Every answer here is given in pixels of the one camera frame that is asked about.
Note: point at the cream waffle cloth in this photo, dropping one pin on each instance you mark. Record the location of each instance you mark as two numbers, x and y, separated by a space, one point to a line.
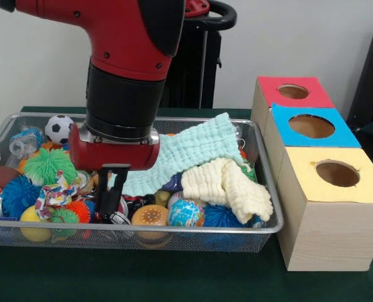
224 185

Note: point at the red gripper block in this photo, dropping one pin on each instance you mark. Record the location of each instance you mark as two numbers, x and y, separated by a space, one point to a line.
117 155

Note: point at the blue spiky ball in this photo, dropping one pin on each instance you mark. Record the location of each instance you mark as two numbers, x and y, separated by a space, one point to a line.
19 195

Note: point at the mint green waffle cloth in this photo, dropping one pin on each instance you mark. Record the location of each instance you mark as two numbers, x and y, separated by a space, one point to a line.
189 151

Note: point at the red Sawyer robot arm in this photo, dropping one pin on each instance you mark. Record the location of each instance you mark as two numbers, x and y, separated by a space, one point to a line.
126 47

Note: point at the small soccer ball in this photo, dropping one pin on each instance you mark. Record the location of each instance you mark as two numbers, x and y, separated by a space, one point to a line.
57 129

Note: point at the small brown football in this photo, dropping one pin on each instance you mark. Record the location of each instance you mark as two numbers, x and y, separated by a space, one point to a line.
0 176

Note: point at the globe print ball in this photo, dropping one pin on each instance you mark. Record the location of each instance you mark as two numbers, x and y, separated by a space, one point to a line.
186 213

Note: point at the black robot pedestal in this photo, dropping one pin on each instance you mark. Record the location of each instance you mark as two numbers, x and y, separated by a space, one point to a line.
202 63

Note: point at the lime green spiky ball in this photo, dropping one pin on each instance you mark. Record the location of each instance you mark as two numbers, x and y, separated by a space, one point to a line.
47 165

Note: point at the shallow clear mesh bin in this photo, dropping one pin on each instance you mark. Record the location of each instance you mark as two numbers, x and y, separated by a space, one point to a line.
268 176

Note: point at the wooden box with three holes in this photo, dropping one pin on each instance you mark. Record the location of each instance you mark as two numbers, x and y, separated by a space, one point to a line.
331 232

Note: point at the burger squeeze toy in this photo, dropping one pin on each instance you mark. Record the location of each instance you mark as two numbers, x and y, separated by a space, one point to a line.
150 215

